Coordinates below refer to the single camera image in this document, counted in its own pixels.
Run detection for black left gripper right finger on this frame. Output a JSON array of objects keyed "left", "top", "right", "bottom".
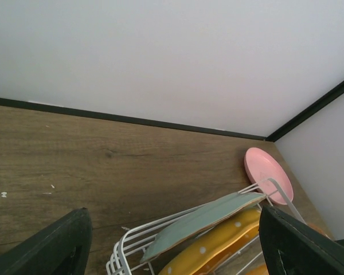
[{"left": 259, "top": 206, "right": 344, "bottom": 274}]

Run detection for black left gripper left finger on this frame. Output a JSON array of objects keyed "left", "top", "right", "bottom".
[{"left": 0, "top": 208, "right": 92, "bottom": 274}]

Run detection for orange dotted plate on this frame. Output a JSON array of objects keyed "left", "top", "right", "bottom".
[{"left": 159, "top": 208, "right": 261, "bottom": 275}]

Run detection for pink bear plate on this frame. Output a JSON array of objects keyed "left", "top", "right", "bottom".
[{"left": 244, "top": 147, "right": 294, "bottom": 205}]

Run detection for green floral plate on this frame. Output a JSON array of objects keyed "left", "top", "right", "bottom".
[{"left": 140, "top": 192, "right": 265, "bottom": 263}]

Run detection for white wire dish rack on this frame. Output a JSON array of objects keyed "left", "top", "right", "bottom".
[{"left": 106, "top": 178, "right": 304, "bottom": 274}]

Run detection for black enclosure frame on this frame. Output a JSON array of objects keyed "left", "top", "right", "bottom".
[{"left": 0, "top": 80, "right": 344, "bottom": 142}]

